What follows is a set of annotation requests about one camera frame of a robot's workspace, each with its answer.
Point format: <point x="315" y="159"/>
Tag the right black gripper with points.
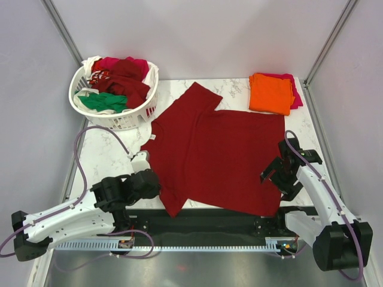
<point x="288" y="190"/>

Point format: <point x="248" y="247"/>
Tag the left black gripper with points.
<point x="153" y="193"/>

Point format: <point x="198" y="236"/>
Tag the dark red t shirt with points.
<point x="214" y="156"/>

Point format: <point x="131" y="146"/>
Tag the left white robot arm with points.
<point x="103" y="210"/>

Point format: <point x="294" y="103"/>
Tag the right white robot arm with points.
<point x="339" y="241"/>

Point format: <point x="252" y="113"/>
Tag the pile of red shirts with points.
<point x="121" y="77"/>

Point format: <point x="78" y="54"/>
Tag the folded pink t shirt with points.
<point x="297" y="95"/>

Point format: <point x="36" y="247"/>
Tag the white laundry basket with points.
<point x="124" y="121"/>

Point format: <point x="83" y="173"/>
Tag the folded orange t shirt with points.
<point x="254" y="95"/>

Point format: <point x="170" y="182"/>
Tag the green t shirt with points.
<point x="104" y="102"/>

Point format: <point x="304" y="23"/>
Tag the white cloth in basket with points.
<point x="85" y="91"/>

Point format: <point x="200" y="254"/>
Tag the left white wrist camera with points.
<point x="140" y="161"/>

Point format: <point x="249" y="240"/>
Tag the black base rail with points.
<point x="207" y="227"/>

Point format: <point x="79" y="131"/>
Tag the white slotted cable duct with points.
<point x="117" y="245"/>

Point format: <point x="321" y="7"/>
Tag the right aluminium frame post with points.
<point x="330" y="41"/>

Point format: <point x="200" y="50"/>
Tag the aluminium frame post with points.
<point x="62" y="29"/>
<point x="330" y="41"/>

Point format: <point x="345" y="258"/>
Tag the left aluminium frame post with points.
<point x="62" y="29"/>

